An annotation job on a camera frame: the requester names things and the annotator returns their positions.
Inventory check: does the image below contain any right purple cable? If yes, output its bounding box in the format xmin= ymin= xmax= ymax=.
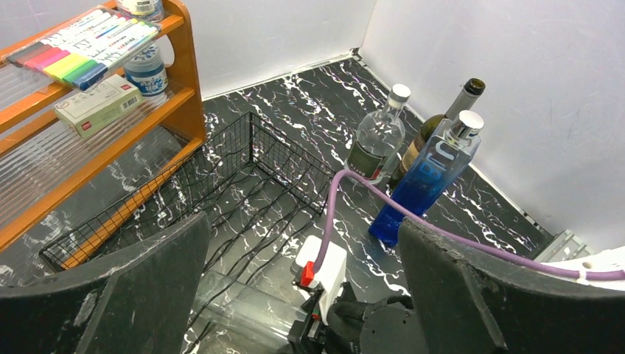
xmin=312 ymin=169 xmax=625 ymax=282

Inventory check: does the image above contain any blue glass bottle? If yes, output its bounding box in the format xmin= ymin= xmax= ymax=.
xmin=391 ymin=110 xmax=484 ymax=216

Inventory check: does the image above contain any marker pen set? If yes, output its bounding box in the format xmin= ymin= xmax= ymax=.
xmin=1 ymin=6 xmax=161 ymax=91

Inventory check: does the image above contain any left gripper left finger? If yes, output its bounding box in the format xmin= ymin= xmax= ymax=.
xmin=1 ymin=212 xmax=210 ymax=353

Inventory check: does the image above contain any clear plastic jar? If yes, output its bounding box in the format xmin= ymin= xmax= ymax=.
xmin=116 ymin=0 xmax=164 ymax=22

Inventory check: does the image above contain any clear bottle white cap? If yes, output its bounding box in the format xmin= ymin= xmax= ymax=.
xmin=344 ymin=83 xmax=411 ymax=185

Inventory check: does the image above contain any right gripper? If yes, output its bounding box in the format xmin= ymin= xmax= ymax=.
xmin=287 ymin=283 xmax=427 ymax=353

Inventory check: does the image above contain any black wire wine rack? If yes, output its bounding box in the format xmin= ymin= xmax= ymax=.
xmin=39 ymin=112 xmax=333 ymax=353

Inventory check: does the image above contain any olive green wine bottle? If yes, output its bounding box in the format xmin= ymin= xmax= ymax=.
xmin=388 ymin=77 xmax=486 ymax=190

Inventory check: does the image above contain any white cardboard box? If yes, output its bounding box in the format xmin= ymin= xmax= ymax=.
xmin=53 ymin=74 xmax=144 ymax=139

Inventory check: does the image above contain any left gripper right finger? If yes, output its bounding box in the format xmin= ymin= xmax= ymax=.
xmin=398 ymin=218 xmax=624 ymax=353

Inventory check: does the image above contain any blue label jar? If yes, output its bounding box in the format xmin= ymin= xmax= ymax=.
xmin=123 ymin=44 xmax=168 ymax=97

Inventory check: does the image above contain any orange wooden shelf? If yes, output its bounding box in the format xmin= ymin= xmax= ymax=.
xmin=1 ymin=1 xmax=205 ymax=248

